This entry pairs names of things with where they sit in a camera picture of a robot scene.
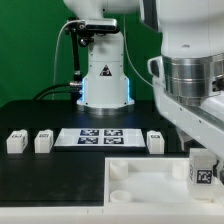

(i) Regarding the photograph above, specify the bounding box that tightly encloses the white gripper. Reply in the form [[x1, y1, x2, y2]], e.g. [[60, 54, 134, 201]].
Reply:
[[147, 57, 224, 159]]

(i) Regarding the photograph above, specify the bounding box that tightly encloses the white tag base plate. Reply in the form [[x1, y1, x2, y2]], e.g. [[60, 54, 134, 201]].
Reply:
[[55, 128, 145, 147]]

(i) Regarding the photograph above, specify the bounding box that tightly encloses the white L-shaped obstacle wall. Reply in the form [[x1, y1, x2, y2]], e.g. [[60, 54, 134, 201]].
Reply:
[[0, 202, 224, 224]]

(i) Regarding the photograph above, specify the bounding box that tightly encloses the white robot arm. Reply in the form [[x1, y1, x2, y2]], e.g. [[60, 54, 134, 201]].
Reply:
[[63, 0, 224, 159]]

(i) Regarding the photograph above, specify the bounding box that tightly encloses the black cable bundle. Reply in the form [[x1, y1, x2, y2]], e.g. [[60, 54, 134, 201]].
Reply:
[[32, 82, 83, 101]]

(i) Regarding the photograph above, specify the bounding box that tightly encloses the white square tabletop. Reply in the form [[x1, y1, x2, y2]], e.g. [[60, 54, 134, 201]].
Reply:
[[104, 158, 224, 206]]

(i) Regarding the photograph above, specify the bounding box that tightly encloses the grey thin cable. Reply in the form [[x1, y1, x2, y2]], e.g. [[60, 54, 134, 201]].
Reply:
[[51, 19, 83, 101]]

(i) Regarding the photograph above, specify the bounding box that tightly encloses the camera on black stand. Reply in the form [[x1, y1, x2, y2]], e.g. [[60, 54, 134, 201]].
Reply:
[[65, 17, 120, 90]]

